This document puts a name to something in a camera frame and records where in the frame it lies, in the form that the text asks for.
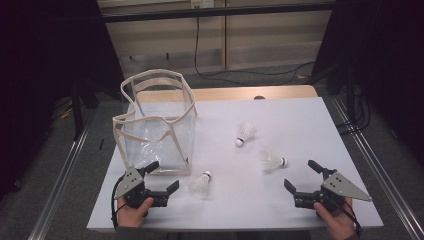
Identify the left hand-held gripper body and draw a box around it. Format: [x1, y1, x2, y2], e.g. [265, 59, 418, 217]
[113, 165, 169, 209]

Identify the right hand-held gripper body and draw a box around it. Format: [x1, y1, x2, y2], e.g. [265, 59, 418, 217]
[293, 169, 373, 212]

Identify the clear bag with beige trim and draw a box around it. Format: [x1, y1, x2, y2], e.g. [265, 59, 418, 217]
[112, 68, 198, 176]

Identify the white feather shuttlecock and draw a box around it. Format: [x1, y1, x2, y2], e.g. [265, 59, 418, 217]
[235, 121, 257, 148]
[187, 170, 213, 200]
[259, 149, 289, 173]

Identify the person's left hand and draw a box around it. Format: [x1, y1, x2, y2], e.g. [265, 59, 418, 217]
[116, 196, 155, 229]

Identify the person's right hand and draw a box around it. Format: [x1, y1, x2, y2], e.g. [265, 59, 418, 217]
[313, 198, 357, 240]

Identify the white table mat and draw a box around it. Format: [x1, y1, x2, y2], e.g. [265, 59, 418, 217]
[86, 96, 384, 232]

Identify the black metal stand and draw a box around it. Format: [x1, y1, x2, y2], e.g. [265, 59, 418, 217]
[71, 79, 101, 141]
[326, 63, 358, 124]

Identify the beige wooden cabinet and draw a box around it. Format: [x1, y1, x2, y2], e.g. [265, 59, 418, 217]
[98, 0, 334, 78]

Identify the dark curtain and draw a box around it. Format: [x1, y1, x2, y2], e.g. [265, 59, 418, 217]
[313, 0, 424, 164]
[0, 0, 124, 201]

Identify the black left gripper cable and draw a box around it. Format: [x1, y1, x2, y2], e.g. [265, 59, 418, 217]
[110, 174, 127, 231]

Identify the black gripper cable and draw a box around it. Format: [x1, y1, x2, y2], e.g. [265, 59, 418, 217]
[328, 196, 364, 238]
[110, 174, 127, 231]

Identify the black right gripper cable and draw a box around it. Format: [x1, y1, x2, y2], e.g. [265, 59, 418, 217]
[328, 196, 364, 238]

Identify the metal floor rail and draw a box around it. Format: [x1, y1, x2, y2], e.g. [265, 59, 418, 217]
[333, 96, 424, 240]
[28, 123, 93, 240]

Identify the black floor cable bundle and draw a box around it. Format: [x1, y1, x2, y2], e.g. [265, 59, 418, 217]
[336, 93, 371, 134]

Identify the yellow floor cable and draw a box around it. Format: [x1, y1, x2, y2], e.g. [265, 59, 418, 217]
[59, 106, 74, 120]

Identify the black power cable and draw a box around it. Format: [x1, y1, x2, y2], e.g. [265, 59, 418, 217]
[194, 16, 316, 86]

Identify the white wall socket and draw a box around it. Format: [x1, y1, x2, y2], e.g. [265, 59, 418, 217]
[190, 0, 215, 9]

